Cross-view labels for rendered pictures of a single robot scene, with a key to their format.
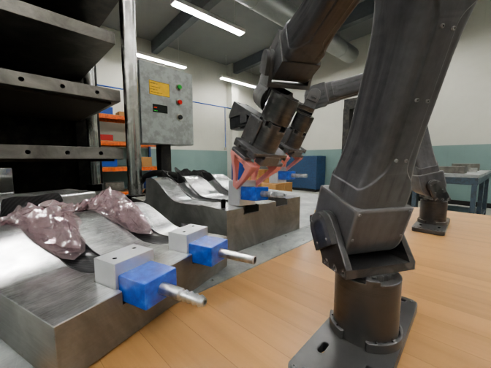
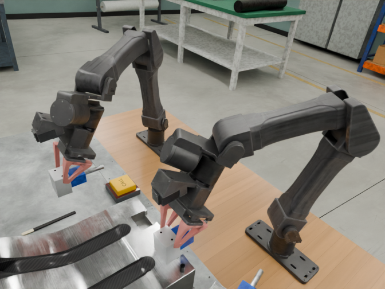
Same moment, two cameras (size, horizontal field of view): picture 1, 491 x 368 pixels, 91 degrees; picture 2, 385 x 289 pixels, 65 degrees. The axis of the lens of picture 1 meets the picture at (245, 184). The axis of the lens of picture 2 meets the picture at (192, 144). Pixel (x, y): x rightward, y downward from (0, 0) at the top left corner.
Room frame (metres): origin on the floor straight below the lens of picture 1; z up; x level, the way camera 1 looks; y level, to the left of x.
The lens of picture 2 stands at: (0.46, 0.42, 1.45)
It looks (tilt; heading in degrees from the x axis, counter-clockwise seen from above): 33 degrees down; 275
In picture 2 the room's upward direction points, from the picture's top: 6 degrees clockwise
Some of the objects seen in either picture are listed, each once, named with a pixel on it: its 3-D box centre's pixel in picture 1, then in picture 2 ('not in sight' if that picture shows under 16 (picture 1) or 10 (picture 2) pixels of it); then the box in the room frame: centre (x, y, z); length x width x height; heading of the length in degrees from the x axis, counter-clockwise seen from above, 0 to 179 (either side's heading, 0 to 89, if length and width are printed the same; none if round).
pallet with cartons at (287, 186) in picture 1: (264, 184); not in sight; (5.87, -0.45, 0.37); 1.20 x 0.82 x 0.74; 49
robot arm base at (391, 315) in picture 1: (364, 301); (283, 239); (0.24, -0.13, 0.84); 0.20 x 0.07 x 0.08; 137
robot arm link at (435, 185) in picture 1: (431, 189); (156, 121); (0.68, -0.53, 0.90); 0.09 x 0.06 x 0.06; 168
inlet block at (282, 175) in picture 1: (289, 175); (79, 175); (0.79, -0.14, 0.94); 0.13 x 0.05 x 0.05; 45
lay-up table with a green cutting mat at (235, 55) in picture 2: not in sight; (207, 24); (0.79, -4.27, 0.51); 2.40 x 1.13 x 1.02; 135
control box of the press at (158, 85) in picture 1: (165, 203); not in sight; (1.37, 0.46, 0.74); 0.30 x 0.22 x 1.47; 135
